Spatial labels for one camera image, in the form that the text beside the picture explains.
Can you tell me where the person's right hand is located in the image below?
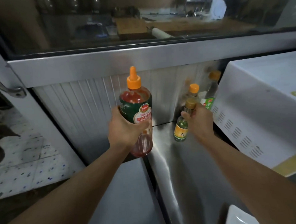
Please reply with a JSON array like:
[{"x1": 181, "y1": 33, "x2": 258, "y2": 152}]
[{"x1": 180, "y1": 102, "x2": 216, "y2": 144}]

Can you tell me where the person's left hand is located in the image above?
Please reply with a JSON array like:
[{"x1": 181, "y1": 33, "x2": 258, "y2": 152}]
[{"x1": 106, "y1": 104, "x2": 154, "y2": 153}]

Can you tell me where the small green glass bottle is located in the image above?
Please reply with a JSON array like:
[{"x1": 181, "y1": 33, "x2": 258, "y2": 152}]
[{"x1": 172, "y1": 98, "x2": 199, "y2": 143}]

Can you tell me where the dark sauce bottle orange cap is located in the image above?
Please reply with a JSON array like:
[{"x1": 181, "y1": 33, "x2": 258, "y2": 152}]
[{"x1": 184, "y1": 83, "x2": 202, "y2": 109}]

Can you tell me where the clear bottle green label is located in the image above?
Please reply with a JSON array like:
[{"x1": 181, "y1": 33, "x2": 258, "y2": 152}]
[{"x1": 199, "y1": 70, "x2": 224, "y2": 111}]

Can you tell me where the red sauce bottle orange cap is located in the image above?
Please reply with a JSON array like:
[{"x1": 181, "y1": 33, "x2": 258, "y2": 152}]
[{"x1": 118, "y1": 65, "x2": 156, "y2": 159}]

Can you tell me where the white microwave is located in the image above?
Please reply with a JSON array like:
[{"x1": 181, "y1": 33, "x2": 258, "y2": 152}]
[{"x1": 208, "y1": 50, "x2": 296, "y2": 182}]

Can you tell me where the person's right forearm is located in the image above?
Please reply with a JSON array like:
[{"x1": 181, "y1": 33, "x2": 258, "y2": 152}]
[{"x1": 201, "y1": 130, "x2": 296, "y2": 224}]

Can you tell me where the person's left forearm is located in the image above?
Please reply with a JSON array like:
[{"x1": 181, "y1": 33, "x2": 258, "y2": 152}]
[{"x1": 0, "y1": 144, "x2": 134, "y2": 224}]

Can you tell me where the stainless steel table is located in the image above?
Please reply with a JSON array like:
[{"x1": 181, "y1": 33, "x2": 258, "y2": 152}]
[{"x1": 145, "y1": 118, "x2": 258, "y2": 224}]

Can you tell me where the plain white rectangular plate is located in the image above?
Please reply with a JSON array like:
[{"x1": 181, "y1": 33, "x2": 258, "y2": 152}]
[{"x1": 223, "y1": 203, "x2": 262, "y2": 224}]

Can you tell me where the wooden worktable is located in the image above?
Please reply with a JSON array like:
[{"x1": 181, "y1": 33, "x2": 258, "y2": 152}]
[{"x1": 114, "y1": 10, "x2": 257, "y2": 41}]

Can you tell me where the metal door handle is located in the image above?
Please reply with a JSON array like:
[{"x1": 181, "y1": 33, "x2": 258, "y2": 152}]
[{"x1": 0, "y1": 70, "x2": 28, "y2": 100}]

